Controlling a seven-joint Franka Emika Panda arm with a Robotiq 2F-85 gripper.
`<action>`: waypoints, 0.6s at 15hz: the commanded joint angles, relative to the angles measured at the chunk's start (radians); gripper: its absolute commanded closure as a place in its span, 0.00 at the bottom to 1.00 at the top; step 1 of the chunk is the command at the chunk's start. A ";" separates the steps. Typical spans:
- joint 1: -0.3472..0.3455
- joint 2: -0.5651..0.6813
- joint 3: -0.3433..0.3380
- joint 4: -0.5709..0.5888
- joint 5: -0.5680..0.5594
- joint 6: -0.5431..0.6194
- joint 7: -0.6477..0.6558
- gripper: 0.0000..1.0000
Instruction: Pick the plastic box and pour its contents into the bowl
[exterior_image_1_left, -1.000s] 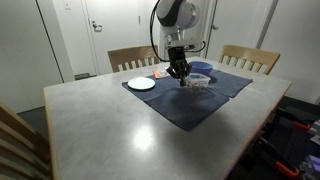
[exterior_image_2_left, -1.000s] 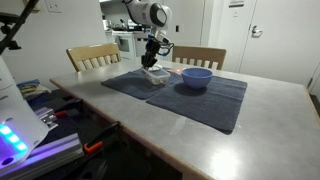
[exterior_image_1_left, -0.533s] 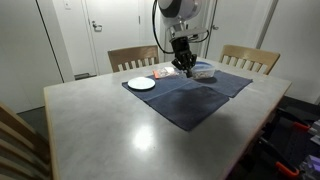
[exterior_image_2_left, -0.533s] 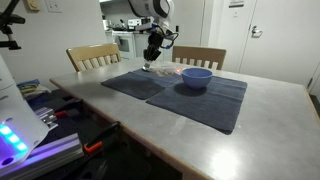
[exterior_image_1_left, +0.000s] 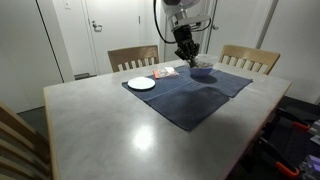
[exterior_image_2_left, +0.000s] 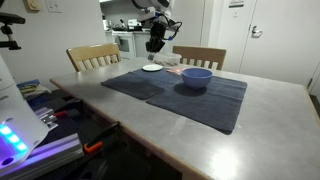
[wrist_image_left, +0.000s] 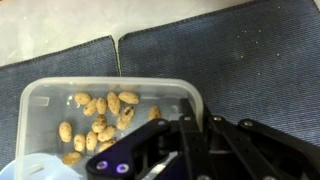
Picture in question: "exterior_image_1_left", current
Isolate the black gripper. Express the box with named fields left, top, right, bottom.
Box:
left=173, top=24, right=201, bottom=68

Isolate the blue bowl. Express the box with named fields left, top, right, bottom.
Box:
left=188, top=63, right=214, bottom=79

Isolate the white closet double door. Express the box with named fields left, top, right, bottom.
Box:
left=163, top=0, right=209, bottom=63

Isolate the orange clear snack packet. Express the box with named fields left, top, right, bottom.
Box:
left=152, top=66, right=180, bottom=80

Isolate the dark blue cloth mat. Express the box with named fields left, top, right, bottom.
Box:
left=121, top=71, right=232, bottom=133
left=158, top=64, right=254, bottom=99

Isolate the white plate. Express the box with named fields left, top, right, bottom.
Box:
left=127, top=76, right=157, bottom=91

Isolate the brown wooden chair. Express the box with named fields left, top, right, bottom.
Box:
left=107, top=44, right=160, bottom=73

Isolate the light wooden chair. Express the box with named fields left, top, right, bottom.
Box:
left=218, top=44, right=281, bottom=76

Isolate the white door with lever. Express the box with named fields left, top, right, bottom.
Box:
left=81, top=0, right=143, bottom=76

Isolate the dark doorstep strip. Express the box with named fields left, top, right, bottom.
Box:
left=73, top=72, right=98, bottom=81

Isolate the wooden slat-back chair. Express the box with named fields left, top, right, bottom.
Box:
left=0, top=101, right=53, bottom=180

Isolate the black cable blue connector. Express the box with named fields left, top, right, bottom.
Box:
left=194, top=18, right=213, bottom=33

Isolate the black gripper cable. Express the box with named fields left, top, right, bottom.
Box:
left=153, top=0, right=178, bottom=45

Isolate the silver lever door handle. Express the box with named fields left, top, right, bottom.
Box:
left=91, top=20, right=103, bottom=33

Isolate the black clamp orange handle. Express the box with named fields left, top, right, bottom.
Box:
left=276, top=109, right=313, bottom=134
left=259, top=136, right=301, bottom=179

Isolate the silver metal bracket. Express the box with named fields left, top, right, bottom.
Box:
left=310, top=119, right=320, bottom=146

